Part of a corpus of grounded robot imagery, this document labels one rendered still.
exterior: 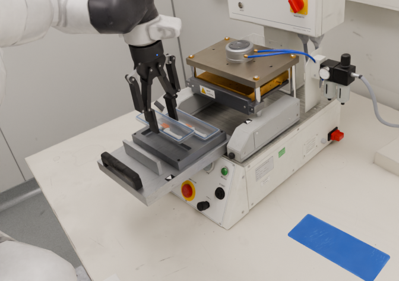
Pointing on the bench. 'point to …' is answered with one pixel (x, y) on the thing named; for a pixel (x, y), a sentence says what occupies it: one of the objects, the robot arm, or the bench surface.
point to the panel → (220, 207)
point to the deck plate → (224, 120)
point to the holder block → (199, 146)
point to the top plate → (244, 61)
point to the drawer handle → (107, 160)
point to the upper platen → (267, 88)
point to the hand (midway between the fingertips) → (162, 115)
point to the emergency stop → (187, 190)
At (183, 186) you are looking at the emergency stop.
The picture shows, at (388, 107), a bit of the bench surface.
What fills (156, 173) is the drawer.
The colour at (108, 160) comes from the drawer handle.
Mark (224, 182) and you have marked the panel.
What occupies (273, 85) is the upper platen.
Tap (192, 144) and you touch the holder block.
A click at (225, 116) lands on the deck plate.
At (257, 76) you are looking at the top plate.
